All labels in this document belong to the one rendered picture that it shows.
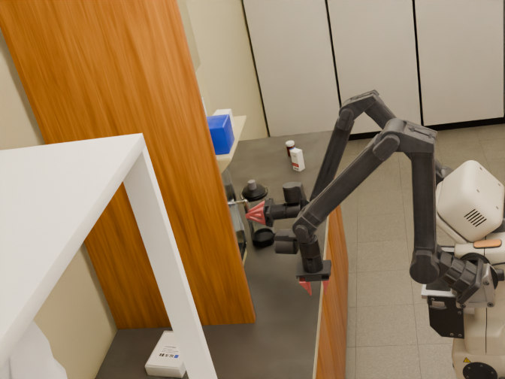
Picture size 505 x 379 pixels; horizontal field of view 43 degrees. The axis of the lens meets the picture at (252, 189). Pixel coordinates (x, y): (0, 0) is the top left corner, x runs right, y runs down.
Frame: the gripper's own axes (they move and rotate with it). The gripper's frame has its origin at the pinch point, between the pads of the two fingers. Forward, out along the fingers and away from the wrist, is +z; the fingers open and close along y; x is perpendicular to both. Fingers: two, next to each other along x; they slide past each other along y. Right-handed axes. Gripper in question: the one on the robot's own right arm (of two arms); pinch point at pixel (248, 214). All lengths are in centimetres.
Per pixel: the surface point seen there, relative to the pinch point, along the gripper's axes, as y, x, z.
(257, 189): -11.6, -3.3, -2.6
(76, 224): 134, -85, -19
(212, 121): 17.9, -45.6, -1.6
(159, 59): 34, -72, 3
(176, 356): 53, 16, 18
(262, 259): -0.5, 20.6, -1.0
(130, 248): 34.4, -13.6, 30.4
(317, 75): -284, 57, -1
